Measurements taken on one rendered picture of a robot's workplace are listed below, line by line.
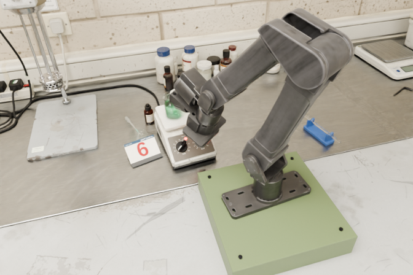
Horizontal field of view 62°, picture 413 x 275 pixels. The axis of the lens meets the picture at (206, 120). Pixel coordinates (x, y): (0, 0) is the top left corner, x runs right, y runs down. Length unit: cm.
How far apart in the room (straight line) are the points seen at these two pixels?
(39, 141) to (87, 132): 14
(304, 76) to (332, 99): 76
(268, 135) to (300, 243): 23
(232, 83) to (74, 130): 63
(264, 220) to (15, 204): 61
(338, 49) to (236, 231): 42
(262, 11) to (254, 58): 90
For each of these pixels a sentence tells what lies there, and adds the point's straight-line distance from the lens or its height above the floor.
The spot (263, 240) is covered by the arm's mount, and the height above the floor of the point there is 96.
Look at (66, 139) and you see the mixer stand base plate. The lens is 112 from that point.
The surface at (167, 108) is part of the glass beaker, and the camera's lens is 95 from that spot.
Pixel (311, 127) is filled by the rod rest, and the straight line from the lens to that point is 110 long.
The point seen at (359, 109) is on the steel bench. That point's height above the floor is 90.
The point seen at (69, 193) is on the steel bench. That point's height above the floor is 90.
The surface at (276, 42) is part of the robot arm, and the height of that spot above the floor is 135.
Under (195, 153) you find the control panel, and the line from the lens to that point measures 94.
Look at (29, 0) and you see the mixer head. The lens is 96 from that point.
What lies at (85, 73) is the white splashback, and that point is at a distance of 140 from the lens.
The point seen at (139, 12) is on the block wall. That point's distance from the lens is 136.
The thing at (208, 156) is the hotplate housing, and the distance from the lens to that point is 95.
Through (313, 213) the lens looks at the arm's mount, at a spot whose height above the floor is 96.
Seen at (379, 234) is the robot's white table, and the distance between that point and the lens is 89.
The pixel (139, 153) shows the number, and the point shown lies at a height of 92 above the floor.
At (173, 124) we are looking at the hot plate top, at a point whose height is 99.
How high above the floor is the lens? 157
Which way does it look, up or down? 37 degrees down
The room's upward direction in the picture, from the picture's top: 1 degrees counter-clockwise
